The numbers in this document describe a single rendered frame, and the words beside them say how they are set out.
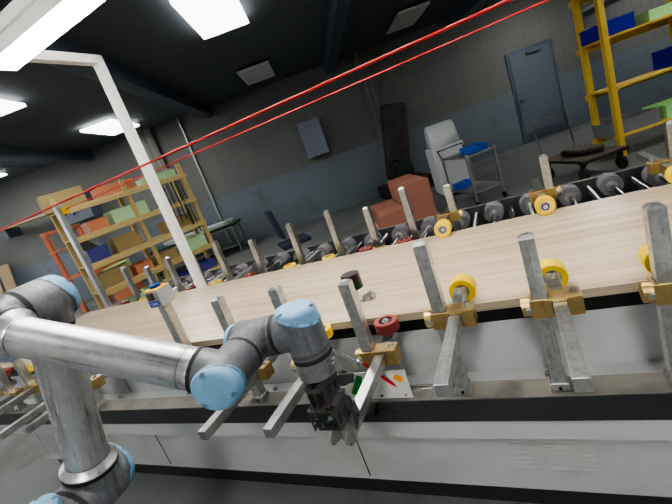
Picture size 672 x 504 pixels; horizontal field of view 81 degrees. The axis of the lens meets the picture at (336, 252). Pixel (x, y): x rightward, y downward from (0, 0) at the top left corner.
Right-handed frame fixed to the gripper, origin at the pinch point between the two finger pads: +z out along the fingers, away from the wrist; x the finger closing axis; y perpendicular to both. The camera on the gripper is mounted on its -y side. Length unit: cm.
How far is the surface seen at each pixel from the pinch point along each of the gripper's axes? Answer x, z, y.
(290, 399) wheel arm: -23.7, -2.2, -12.1
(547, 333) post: 46, -5, -30
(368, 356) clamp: -3.9, -3.5, -29.4
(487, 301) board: 31, -8, -47
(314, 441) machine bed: -56, 52, -52
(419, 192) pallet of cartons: -75, 21, -456
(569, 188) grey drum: 70, -5, -178
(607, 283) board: 62, -8, -48
